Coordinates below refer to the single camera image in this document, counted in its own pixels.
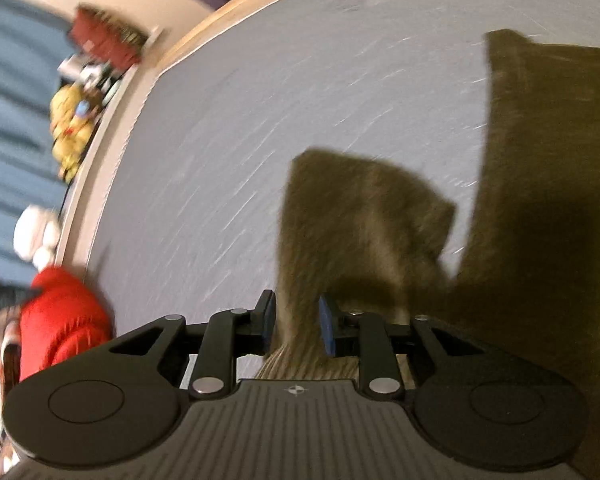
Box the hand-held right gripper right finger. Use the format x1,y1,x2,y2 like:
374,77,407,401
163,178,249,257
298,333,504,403
318,295,487,401

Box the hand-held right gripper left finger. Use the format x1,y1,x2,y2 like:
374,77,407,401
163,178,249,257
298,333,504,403
107,289,277,401

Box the olive corduroy pants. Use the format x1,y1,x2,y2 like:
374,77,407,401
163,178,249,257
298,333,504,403
257,29,600,461

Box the red folded quilt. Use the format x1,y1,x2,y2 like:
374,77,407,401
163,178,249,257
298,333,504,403
19,266,115,382

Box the grey quilted mattress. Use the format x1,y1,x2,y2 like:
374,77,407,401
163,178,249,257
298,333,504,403
80,0,600,391

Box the white round plush toy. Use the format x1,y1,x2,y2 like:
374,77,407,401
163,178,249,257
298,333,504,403
14,205,62,267

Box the blue shark plush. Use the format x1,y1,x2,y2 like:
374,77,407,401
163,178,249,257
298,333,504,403
0,249,37,333

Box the yellow round-faced plush toy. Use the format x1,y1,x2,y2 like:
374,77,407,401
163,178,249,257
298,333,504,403
50,85,91,123

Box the panda plush toy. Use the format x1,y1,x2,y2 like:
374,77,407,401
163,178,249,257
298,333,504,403
77,62,110,90

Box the dark red cushion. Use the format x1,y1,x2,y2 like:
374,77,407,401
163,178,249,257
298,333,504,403
69,4,150,67

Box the blue curtain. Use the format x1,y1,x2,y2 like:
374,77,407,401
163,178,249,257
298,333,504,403
0,0,78,286

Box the wooden bed frame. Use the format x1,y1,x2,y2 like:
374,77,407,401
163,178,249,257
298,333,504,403
165,0,387,68

